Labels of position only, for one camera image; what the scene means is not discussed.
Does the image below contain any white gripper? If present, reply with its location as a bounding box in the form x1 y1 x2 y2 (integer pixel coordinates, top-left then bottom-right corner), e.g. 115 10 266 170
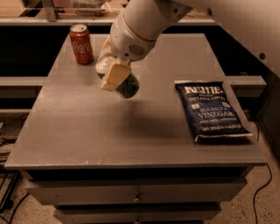
99 12 156 91

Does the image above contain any green soda can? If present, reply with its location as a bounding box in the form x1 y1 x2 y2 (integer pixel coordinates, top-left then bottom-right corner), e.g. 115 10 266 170
95 55 140 99

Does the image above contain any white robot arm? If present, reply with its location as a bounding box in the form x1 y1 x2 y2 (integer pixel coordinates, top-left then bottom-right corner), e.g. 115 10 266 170
100 0 280 91

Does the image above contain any red Coca-Cola can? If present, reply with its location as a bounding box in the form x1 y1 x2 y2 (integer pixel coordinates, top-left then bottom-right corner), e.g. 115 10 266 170
69 24 93 64

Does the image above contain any clear plastic container on shelf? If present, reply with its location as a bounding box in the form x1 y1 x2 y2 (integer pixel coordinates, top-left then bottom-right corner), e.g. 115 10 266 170
70 0 108 17

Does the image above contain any grey drawer cabinet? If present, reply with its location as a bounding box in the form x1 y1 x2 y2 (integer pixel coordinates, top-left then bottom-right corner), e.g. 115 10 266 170
6 34 267 224

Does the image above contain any blue Kettle chips bag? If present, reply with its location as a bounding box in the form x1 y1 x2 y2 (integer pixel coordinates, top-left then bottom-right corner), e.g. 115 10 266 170
175 80 251 143

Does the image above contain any metal shelf rail frame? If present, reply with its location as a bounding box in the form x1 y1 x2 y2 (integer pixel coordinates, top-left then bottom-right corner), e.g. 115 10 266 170
0 0 217 26

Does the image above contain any black cables left floor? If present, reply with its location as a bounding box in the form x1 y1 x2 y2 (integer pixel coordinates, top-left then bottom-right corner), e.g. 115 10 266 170
0 114 31 224

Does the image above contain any black floor cable right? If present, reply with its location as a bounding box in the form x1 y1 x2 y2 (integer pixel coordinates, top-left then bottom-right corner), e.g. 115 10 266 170
252 163 273 224

